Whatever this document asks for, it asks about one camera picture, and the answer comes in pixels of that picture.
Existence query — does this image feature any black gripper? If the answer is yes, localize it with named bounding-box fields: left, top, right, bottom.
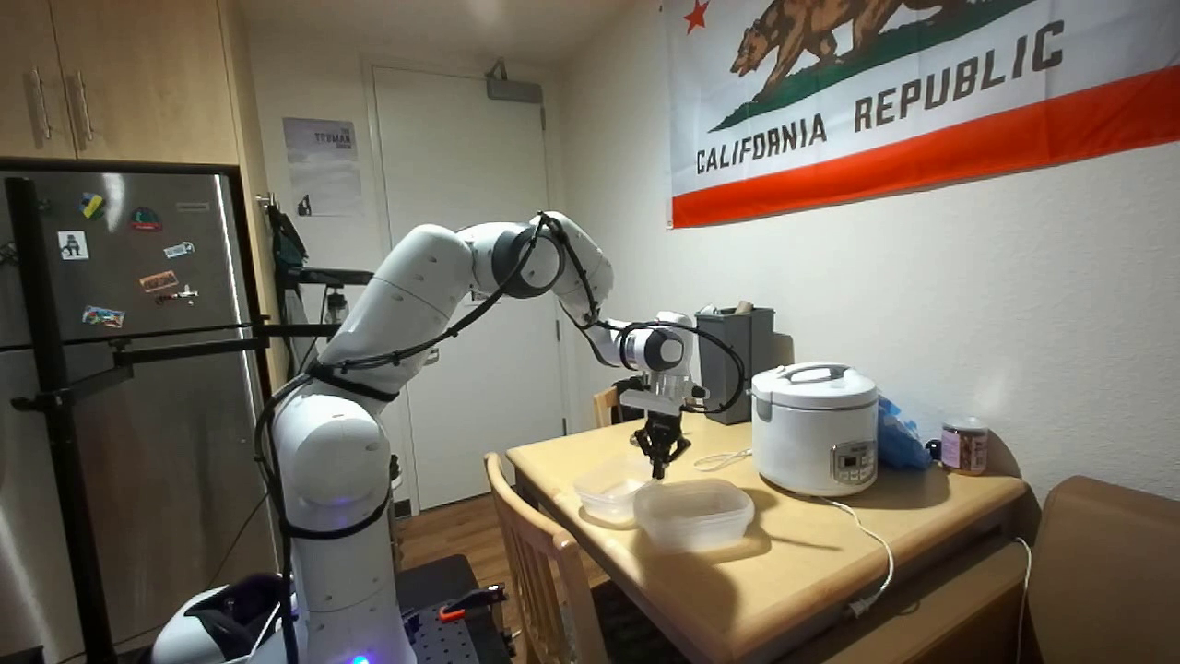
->
left=633, top=408, right=692, bottom=479

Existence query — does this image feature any white rice cooker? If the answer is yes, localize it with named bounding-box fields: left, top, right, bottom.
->
left=749, top=359, right=883, bottom=501

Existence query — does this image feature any blue cloth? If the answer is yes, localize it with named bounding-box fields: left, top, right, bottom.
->
left=874, top=393, right=937, bottom=476

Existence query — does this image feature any small pink can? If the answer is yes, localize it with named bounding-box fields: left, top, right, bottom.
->
left=937, top=415, right=997, bottom=479

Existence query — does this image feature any white door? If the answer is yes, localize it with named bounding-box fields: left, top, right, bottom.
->
left=374, top=66, right=577, bottom=514

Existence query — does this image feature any grey door closer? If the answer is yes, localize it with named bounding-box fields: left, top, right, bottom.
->
left=483, top=60, right=545, bottom=108

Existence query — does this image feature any California Republic flag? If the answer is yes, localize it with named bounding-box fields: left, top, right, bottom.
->
left=667, top=0, right=1180, bottom=233

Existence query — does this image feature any dark hanging garment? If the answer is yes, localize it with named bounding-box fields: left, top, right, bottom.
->
left=263, top=198, right=311, bottom=300

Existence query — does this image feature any white and black device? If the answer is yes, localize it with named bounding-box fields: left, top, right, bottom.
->
left=148, top=567, right=300, bottom=664

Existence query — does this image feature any stainless steel fridge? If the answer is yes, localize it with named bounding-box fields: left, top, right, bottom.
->
left=0, top=158, right=274, bottom=664

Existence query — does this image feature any brown fridge magnet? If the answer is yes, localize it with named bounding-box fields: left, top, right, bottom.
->
left=136, top=264, right=183, bottom=300

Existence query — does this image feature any white photo fridge magnet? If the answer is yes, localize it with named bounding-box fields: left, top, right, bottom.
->
left=50, top=225, right=92, bottom=264

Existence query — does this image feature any red-handled tool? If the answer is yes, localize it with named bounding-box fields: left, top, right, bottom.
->
left=435, top=584, right=509, bottom=623

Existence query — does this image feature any white power cord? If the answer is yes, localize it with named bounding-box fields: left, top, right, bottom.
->
left=826, top=493, right=901, bottom=619

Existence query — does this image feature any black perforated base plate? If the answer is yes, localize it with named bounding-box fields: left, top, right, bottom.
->
left=392, top=551, right=518, bottom=664

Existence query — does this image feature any paper wall notice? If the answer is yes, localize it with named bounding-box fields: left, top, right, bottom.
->
left=279, top=114, right=360, bottom=219

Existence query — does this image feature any wooden wall cabinet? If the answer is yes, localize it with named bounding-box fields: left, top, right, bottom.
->
left=0, top=0, right=245, bottom=166

